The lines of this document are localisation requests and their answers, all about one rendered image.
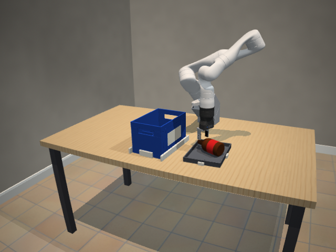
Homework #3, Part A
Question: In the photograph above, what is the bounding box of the brown bottle with red label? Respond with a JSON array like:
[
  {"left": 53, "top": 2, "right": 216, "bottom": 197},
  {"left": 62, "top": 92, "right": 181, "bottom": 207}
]
[{"left": 197, "top": 138, "right": 225, "bottom": 156}]

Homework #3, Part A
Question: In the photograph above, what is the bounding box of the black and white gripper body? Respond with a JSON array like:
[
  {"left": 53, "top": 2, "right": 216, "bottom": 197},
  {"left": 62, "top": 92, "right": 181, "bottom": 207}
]
[{"left": 192, "top": 97, "right": 215, "bottom": 130}]

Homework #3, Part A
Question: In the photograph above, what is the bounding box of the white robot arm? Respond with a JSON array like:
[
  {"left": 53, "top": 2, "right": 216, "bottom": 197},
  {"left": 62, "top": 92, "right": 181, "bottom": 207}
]
[{"left": 178, "top": 29, "right": 265, "bottom": 101}]

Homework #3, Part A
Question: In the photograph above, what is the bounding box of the blue plastic crate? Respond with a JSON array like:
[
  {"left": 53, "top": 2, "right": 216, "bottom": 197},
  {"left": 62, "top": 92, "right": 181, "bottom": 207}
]
[{"left": 130, "top": 108, "right": 186, "bottom": 159}]

